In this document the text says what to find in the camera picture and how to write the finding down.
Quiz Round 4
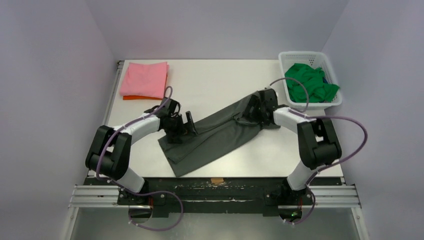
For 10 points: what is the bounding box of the brown tape piece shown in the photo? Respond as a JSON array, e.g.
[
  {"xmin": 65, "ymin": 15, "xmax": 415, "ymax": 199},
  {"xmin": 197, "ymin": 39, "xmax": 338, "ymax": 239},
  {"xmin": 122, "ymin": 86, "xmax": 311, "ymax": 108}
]
[{"xmin": 210, "ymin": 177, "xmax": 225, "ymax": 185}]

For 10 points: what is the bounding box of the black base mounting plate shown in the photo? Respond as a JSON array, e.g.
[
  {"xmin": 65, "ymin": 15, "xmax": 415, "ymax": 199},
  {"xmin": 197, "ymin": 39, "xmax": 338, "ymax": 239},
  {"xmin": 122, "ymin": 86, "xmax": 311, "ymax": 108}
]
[{"xmin": 77, "ymin": 177, "xmax": 342, "ymax": 221}]

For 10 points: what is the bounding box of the green t shirt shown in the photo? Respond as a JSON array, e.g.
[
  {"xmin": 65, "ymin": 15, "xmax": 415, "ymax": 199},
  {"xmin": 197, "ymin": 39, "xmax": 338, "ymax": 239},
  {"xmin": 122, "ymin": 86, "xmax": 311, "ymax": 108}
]
[{"xmin": 285, "ymin": 63, "xmax": 340, "ymax": 103}]

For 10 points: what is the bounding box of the dark grey t shirt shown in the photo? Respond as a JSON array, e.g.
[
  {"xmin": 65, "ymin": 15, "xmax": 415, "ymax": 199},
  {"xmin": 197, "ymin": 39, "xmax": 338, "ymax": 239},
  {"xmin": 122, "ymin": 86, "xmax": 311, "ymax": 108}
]
[{"xmin": 158, "ymin": 91, "xmax": 278, "ymax": 177}]

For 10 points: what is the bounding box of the folded pink t shirt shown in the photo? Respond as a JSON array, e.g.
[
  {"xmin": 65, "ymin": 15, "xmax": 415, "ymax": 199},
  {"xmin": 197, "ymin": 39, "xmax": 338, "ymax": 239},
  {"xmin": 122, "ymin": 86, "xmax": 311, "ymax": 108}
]
[{"xmin": 119, "ymin": 62, "xmax": 169, "ymax": 98}]

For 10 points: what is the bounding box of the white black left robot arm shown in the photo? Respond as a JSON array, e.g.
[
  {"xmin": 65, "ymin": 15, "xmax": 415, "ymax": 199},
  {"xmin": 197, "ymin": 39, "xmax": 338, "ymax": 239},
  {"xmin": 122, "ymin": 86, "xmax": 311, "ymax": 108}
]
[{"xmin": 85, "ymin": 97, "xmax": 197, "ymax": 205}]

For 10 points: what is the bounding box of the aluminium frame rail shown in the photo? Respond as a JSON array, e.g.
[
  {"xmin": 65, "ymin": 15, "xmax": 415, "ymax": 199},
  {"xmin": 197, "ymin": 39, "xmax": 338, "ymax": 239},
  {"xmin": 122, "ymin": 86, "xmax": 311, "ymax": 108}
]
[{"xmin": 278, "ymin": 185, "xmax": 361, "ymax": 209}]

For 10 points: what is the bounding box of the folded orange t shirt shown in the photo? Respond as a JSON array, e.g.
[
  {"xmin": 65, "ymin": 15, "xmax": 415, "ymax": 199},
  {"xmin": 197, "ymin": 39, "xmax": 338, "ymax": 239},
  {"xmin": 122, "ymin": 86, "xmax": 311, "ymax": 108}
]
[{"xmin": 122, "ymin": 95, "xmax": 163, "ymax": 101}]

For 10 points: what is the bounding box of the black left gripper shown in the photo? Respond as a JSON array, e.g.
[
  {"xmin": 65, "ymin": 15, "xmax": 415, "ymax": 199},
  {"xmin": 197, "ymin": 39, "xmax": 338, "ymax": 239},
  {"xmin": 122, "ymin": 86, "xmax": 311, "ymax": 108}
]
[{"xmin": 164, "ymin": 112, "xmax": 198, "ymax": 144}]

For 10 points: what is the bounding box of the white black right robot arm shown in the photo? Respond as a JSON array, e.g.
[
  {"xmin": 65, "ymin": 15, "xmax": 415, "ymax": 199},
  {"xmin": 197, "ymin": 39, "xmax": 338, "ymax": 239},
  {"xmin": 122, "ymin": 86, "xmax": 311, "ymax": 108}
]
[{"xmin": 242, "ymin": 88, "xmax": 342, "ymax": 204}]

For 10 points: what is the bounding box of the white perforated laundry basket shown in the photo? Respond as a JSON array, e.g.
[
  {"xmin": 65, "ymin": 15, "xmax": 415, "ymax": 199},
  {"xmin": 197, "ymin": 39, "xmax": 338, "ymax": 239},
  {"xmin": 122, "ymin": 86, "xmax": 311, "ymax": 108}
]
[{"xmin": 278, "ymin": 51, "xmax": 343, "ymax": 110}]

